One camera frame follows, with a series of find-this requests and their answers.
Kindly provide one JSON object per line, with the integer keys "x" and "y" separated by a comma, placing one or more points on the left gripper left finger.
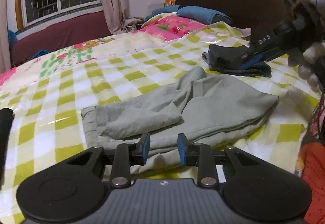
{"x": 95, "y": 159}

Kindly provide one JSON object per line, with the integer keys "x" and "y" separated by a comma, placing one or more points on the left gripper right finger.
{"x": 231, "y": 159}

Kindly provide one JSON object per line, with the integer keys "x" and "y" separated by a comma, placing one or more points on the grey-green pants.
{"x": 212, "y": 109}

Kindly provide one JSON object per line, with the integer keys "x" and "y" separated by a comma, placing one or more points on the dark grey folded garment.
{"x": 236, "y": 61}

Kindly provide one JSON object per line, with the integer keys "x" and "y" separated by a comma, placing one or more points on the blue pillow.
{"x": 200, "y": 14}

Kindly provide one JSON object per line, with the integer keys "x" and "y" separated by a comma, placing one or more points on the cartoon print bedsheet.
{"x": 60, "y": 60}

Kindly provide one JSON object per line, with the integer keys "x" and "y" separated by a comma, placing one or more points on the pink floral blanket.
{"x": 168, "y": 26}

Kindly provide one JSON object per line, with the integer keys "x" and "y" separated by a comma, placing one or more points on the maroon window bench cushion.
{"x": 60, "y": 35}

